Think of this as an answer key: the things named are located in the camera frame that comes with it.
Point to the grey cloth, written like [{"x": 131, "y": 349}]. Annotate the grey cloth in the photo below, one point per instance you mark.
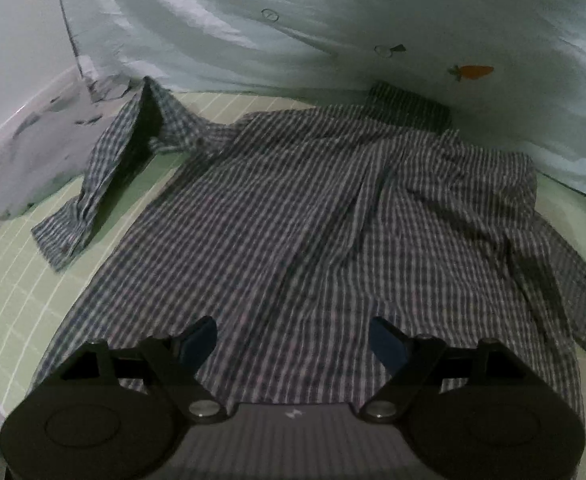
[{"x": 38, "y": 160}]

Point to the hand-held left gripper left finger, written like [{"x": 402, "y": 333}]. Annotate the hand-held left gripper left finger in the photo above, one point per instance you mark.
[{"x": 200, "y": 344}]

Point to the blue checkered shirt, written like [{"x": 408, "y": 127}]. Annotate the blue checkered shirt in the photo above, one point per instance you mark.
[{"x": 323, "y": 210}]

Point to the green grid bed mat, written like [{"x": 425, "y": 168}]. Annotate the green grid bed mat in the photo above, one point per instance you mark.
[{"x": 13, "y": 290}]

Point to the carrot print light quilt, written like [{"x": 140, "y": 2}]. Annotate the carrot print light quilt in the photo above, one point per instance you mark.
[{"x": 273, "y": 35}]

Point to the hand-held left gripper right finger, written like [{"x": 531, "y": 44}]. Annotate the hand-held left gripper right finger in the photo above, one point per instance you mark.
[{"x": 384, "y": 344}]

